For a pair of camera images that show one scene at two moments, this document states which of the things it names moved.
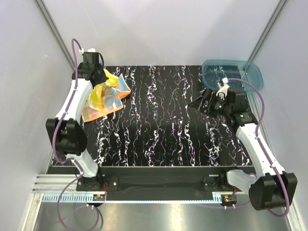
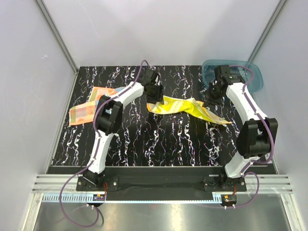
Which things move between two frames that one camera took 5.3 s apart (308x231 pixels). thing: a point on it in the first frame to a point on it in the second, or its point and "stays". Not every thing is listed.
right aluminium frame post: x=280 y=6 stays
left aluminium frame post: x=45 y=12 stays
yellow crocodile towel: x=97 y=97 to x=169 y=105
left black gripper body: x=103 y=77 to x=155 y=95
